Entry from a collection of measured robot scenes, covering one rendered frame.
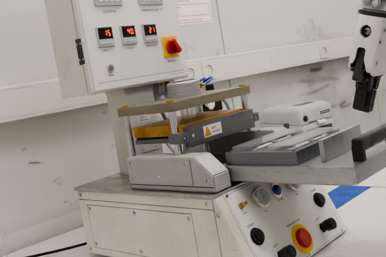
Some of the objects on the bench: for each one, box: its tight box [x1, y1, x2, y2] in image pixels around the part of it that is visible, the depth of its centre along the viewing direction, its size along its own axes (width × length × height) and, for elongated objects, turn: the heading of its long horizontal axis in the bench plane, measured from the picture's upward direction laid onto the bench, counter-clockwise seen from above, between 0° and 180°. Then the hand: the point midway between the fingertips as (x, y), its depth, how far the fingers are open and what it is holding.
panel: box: [222, 182, 345, 257], centre depth 107 cm, size 2×30×19 cm, turn 22°
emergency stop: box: [296, 228, 312, 248], centre depth 106 cm, size 2×4×4 cm, turn 22°
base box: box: [77, 185, 348, 257], centre depth 125 cm, size 54×38×17 cm
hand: (364, 99), depth 92 cm, fingers closed
